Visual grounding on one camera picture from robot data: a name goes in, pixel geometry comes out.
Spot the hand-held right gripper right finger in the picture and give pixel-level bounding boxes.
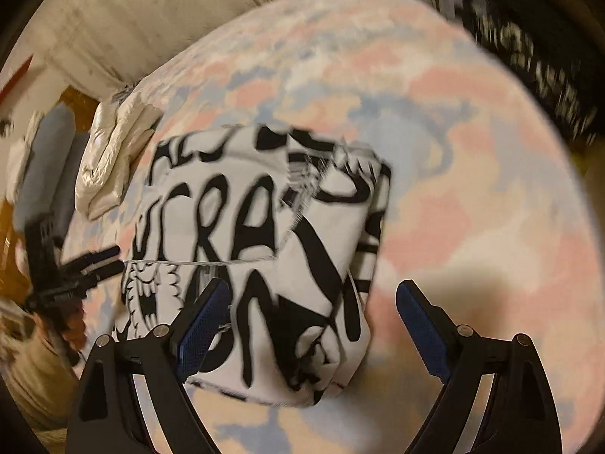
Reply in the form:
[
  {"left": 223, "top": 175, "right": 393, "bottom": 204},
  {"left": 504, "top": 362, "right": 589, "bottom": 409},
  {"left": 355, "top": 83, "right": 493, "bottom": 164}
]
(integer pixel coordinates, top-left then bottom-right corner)
[{"left": 396, "top": 280, "right": 563, "bottom": 454}]

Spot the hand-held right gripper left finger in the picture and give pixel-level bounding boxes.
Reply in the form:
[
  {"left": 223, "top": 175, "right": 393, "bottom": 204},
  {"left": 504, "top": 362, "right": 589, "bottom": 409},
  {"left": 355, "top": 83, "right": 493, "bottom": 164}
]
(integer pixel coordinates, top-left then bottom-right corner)
[{"left": 66, "top": 278, "right": 232, "bottom": 454}]

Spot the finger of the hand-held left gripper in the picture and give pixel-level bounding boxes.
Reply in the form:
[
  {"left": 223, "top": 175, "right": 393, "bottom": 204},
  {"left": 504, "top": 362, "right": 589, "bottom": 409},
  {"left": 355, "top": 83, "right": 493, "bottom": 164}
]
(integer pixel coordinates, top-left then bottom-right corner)
[
  {"left": 71, "top": 261, "right": 123, "bottom": 290},
  {"left": 61, "top": 245, "right": 121, "bottom": 275}
]

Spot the black white printed jacket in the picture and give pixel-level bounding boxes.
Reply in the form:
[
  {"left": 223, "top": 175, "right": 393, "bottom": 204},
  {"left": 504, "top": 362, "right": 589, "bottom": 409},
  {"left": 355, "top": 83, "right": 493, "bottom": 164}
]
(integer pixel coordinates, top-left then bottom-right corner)
[{"left": 111, "top": 123, "right": 393, "bottom": 410}]

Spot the person's left forearm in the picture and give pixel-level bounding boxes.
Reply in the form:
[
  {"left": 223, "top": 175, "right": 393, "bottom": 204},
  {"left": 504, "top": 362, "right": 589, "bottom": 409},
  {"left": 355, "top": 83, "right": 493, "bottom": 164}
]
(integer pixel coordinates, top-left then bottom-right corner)
[{"left": 7, "top": 336, "right": 83, "bottom": 436}]

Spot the person's left hand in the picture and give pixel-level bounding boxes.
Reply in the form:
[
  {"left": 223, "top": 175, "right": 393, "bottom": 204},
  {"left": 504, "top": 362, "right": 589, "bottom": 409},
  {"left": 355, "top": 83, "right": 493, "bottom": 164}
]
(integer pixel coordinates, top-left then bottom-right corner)
[{"left": 35, "top": 300, "right": 88, "bottom": 353}]

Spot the blue bolster pillow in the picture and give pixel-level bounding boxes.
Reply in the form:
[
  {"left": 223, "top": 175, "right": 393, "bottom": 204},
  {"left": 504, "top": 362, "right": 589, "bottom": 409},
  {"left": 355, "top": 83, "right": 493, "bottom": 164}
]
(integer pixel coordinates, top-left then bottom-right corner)
[
  {"left": 14, "top": 104, "right": 79, "bottom": 209},
  {"left": 52, "top": 132, "right": 93, "bottom": 247}
]

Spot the cream shiny puffer jacket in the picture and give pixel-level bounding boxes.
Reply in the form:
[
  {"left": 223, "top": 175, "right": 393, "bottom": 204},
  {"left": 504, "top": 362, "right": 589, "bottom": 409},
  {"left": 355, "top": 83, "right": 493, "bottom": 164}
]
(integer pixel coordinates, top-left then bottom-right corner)
[{"left": 74, "top": 91, "right": 164, "bottom": 221}]

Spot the white folded cloth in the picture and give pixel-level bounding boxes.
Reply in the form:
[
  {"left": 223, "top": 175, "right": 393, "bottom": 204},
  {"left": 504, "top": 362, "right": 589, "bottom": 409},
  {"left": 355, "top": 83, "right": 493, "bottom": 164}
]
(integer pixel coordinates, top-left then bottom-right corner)
[{"left": 7, "top": 111, "right": 43, "bottom": 199}]

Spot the wooden headboard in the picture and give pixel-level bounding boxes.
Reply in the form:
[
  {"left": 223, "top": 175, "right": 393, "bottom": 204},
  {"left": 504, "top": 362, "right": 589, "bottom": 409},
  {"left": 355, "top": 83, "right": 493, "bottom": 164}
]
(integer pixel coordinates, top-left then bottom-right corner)
[{"left": 0, "top": 85, "right": 102, "bottom": 303}]

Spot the pastel patterned blanket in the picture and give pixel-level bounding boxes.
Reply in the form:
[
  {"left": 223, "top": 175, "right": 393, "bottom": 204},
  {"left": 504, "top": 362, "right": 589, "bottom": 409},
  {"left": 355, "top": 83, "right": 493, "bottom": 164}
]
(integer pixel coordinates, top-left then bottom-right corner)
[{"left": 61, "top": 0, "right": 591, "bottom": 454}]

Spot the beige curtain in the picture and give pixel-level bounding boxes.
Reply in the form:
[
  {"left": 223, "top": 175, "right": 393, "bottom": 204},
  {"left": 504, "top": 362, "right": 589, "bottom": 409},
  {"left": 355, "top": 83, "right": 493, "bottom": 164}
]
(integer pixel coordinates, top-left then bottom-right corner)
[{"left": 9, "top": 0, "right": 445, "bottom": 105}]

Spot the black white patterned cloth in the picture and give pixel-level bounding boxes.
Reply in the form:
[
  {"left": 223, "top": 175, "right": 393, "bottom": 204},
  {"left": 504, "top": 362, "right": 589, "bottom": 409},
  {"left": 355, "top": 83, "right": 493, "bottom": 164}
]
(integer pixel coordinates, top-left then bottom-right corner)
[{"left": 437, "top": 0, "right": 599, "bottom": 145}]

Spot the red wall shelf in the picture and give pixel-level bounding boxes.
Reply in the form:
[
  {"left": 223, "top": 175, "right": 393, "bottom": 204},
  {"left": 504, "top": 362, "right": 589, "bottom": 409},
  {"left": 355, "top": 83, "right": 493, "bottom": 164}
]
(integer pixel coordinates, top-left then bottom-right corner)
[{"left": 0, "top": 54, "right": 35, "bottom": 107}]

